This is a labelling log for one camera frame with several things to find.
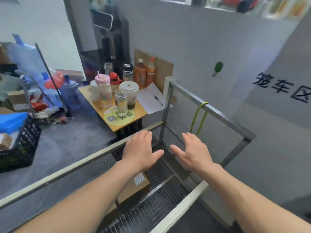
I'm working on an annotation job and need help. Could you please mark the person's left hand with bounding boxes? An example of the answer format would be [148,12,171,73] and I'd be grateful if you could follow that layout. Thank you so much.
[121,130,165,172]

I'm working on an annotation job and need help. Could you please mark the person's right hand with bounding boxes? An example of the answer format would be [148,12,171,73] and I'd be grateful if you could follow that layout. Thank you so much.
[169,132,224,174]

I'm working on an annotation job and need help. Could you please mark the large labelled cardboard box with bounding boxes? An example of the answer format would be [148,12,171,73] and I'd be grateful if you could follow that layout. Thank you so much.
[116,171,151,205]

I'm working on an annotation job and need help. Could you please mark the metal wire cage cart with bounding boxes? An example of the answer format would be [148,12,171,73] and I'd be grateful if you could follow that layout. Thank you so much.
[0,81,257,233]

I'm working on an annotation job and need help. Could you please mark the person's left forearm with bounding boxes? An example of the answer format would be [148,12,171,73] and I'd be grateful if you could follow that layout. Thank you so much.
[14,160,144,233]

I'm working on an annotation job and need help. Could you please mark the person's right forearm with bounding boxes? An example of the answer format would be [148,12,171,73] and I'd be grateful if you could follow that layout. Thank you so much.
[206,164,311,233]

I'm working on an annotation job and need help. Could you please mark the yellow-green round sticker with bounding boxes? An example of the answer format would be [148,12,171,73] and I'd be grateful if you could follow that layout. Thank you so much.
[103,105,136,127]

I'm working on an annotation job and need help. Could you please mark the clear glass jar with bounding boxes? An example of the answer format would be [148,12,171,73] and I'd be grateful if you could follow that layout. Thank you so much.
[114,89,129,117]

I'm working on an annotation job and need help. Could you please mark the white paper sheet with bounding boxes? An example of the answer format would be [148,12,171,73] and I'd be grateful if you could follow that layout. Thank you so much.
[136,82,174,115]

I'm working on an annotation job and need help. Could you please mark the small yellow table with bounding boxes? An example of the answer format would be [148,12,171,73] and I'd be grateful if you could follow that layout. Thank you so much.
[78,83,149,133]

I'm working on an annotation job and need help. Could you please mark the white lid drink cup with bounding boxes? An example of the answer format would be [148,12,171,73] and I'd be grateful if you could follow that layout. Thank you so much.
[119,81,140,110]

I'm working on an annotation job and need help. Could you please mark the pink lid clear tumbler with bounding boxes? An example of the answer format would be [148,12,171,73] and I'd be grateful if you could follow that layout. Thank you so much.
[94,71,114,108]

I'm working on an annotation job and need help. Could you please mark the red lid bottle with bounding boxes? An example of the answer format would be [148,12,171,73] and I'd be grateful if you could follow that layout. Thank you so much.
[109,72,123,93]

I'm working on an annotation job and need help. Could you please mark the white plastic cup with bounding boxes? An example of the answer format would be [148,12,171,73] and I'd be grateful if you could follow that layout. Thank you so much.
[89,80,101,104]

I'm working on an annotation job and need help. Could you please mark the brown tea bottle white cap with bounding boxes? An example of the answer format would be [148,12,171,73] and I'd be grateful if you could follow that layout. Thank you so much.
[134,58,147,89]

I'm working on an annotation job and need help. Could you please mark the orange drink bottle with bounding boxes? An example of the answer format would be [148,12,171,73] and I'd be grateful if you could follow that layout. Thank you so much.
[146,57,156,87]

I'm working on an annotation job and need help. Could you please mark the black lid steel flask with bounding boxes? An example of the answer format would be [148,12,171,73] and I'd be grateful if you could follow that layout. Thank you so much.
[121,63,134,82]

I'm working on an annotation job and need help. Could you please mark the blue water jug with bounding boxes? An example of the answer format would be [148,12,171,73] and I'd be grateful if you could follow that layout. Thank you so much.
[59,74,81,115]

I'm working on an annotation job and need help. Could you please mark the heap of mixed rubbish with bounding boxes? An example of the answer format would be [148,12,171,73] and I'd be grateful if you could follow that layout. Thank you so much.
[29,94,74,126]

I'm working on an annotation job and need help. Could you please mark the red plastic object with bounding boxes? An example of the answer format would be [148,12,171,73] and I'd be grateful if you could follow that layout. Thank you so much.
[44,71,65,90]

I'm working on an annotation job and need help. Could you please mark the black plastic crate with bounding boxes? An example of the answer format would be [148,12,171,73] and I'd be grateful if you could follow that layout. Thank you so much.
[0,115,42,173]

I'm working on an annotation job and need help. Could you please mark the blue plastic box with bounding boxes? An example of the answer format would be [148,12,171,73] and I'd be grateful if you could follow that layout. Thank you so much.
[0,112,30,135]

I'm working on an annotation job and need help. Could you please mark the small brown carton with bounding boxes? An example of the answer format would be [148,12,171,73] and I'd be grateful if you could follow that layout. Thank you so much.
[0,132,13,151]

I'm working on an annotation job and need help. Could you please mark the large pale blue jug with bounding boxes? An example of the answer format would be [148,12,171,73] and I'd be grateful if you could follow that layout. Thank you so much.
[6,34,47,78]

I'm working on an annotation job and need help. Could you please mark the dark mug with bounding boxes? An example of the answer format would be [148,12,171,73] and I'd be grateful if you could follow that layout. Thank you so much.
[236,0,252,13]

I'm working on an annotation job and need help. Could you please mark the red box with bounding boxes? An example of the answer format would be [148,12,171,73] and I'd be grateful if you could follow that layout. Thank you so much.
[222,0,259,8]

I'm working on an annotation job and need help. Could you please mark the white small bottle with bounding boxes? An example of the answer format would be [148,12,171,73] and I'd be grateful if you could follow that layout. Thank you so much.
[267,0,287,15]

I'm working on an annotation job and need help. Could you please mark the cream tall bottle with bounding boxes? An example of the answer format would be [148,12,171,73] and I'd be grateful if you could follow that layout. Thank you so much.
[288,0,308,19]

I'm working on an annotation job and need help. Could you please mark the yellow-green rope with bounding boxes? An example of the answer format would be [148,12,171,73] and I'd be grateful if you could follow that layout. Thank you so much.
[190,101,209,137]

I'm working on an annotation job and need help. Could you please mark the green popsicle wall hook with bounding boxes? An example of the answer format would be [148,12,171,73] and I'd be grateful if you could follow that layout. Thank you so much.
[212,61,224,77]

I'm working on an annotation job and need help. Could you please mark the wall sign with black characters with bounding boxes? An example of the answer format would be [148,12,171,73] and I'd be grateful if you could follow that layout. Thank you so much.
[243,63,311,114]

